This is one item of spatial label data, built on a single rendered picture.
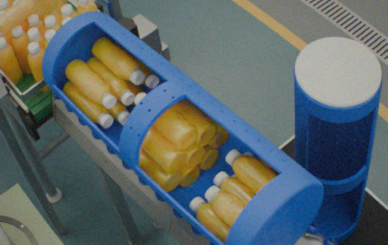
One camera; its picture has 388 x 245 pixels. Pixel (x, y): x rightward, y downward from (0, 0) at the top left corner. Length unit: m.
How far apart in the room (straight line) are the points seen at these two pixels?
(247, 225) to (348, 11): 2.35
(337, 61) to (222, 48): 1.55
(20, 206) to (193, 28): 2.04
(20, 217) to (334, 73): 1.00
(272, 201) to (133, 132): 0.42
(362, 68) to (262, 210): 0.68
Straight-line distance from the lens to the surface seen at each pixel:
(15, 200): 1.89
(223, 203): 1.69
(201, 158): 1.87
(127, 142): 1.79
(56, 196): 3.17
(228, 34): 3.63
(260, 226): 1.56
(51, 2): 2.08
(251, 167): 1.72
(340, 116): 2.01
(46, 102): 2.31
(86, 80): 2.00
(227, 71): 3.45
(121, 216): 2.71
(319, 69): 2.06
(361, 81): 2.04
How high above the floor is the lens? 2.57
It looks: 51 degrees down
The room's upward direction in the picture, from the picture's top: 11 degrees counter-clockwise
